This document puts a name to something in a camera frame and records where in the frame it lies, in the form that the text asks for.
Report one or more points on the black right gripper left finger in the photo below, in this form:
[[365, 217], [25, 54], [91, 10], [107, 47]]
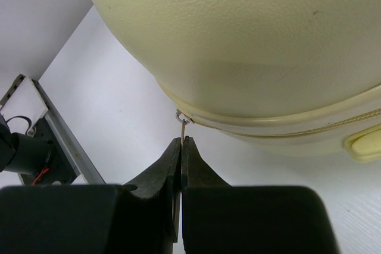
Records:
[[141, 216]]

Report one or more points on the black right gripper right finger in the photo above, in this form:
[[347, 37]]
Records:
[[220, 218]]

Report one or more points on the yellow suitcase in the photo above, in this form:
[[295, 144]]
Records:
[[294, 77]]

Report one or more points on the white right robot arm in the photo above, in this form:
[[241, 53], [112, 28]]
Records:
[[177, 198]]

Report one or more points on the metal base rail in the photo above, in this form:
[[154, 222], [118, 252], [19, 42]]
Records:
[[36, 143]]

